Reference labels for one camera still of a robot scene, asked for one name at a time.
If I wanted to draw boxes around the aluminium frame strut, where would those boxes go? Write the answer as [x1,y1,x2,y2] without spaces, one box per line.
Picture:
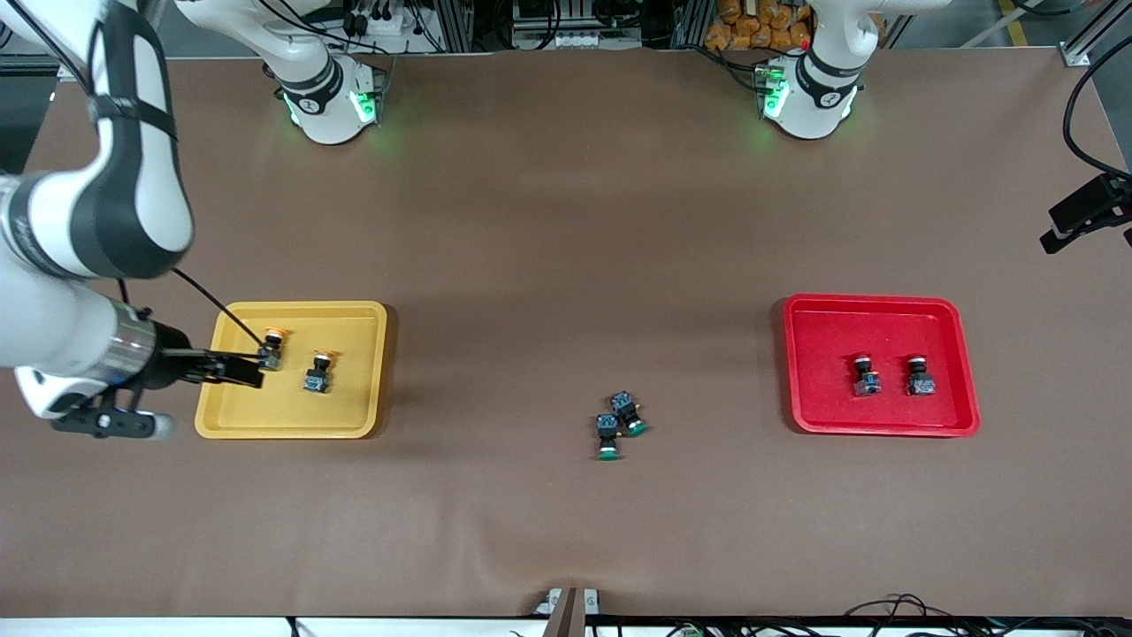
[1057,0,1132,67]

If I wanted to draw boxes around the brown table mat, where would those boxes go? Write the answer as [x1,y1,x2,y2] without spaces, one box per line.
[0,49,1132,618]

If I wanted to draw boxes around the yellow push button switch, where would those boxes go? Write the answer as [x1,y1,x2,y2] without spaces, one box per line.
[303,350,338,395]
[256,327,289,372]

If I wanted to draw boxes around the white power strip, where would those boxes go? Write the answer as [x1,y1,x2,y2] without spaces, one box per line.
[513,27,644,50]
[340,7,417,36]

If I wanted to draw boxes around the yellow plastic tray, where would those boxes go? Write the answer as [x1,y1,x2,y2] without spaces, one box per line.
[195,301,388,440]

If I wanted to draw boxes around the metal table clamp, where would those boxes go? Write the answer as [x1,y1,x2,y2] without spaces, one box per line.
[535,587,600,637]

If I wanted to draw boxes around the black cable bundle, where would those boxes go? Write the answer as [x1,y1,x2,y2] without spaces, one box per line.
[845,593,1132,637]

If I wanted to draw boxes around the orange bagged goods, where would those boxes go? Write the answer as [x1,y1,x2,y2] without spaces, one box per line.
[705,0,812,51]

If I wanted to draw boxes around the red plastic tray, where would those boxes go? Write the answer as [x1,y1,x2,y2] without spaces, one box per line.
[783,294,981,438]

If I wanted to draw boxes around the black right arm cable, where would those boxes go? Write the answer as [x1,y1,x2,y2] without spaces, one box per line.
[168,265,268,348]

